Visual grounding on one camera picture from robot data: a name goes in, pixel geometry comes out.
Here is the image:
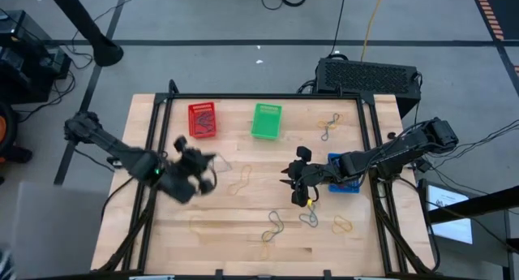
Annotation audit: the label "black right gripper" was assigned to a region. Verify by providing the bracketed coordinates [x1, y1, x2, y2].
[279, 160, 340, 209]

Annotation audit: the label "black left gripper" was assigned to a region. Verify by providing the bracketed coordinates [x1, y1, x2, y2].
[157, 144, 218, 205]

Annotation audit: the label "teal rubber band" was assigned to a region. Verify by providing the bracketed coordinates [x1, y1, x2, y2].
[200, 110, 215, 133]
[298, 202, 320, 229]
[267, 209, 285, 237]
[192, 112, 208, 134]
[211, 153, 234, 174]

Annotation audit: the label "yellow rubber band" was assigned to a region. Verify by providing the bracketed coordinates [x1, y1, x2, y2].
[331, 214, 354, 236]
[317, 116, 345, 131]
[187, 215, 212, 235]
[259, 229, 281, 261]
[225, 164, 254, 196]

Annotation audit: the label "rubber bands near top right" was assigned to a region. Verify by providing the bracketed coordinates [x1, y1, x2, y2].
[320, 112, 341, 142]

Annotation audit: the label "red plastic basket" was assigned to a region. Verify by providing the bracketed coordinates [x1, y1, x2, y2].
[187, 101, 217, 140]

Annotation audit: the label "blue plastic basket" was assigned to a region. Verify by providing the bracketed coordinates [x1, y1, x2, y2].
[326, 152, 362, 194]

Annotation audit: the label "green plastic basket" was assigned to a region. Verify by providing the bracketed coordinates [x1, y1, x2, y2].
[250, 102, 283, 141]

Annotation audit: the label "black perforated computer case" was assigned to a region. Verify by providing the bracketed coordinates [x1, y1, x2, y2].
[315, 57, 422, 119]

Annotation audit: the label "black pole stand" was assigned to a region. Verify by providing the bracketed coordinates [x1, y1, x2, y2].
[43, 0, 125, 68]

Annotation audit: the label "black beam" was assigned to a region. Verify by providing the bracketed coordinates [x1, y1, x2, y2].
[427, 185, 519, 225]

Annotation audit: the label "orange and black machine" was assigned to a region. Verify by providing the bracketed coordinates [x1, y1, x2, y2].
[0, 100, 34, 164]

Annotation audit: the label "black equipment cart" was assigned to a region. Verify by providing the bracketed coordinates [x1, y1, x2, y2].
[0, 10, 73, 106]

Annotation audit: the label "black orange-striped floor mat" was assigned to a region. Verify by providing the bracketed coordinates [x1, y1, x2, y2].
[470, 0, 519, 41]

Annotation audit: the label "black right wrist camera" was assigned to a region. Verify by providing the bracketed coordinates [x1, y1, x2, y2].
[295, 145, 313, 163]

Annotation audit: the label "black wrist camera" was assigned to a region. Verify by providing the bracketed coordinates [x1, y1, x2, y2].
[295, 145, 313, 163]
[173, 135, 190, 153]

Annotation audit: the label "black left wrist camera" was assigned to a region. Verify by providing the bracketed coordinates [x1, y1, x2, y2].
[173, 135, 190, 153]

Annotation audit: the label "black metal table frame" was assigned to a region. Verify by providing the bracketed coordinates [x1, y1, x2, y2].
[91, 79, 438, 280]

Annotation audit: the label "black computer cable loop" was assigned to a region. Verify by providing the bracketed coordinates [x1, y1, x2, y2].
[297, 79, 322, 96]

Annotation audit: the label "black hanging cable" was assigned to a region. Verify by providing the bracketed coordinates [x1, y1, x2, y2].
[328, 0, 349, 57]

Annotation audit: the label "yellow hanging cable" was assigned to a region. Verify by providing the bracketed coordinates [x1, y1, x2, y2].
[359, 0, 389, 62]

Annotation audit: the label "black cable bundle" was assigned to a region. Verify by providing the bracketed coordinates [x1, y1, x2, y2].
[421, 119, 519, 159]

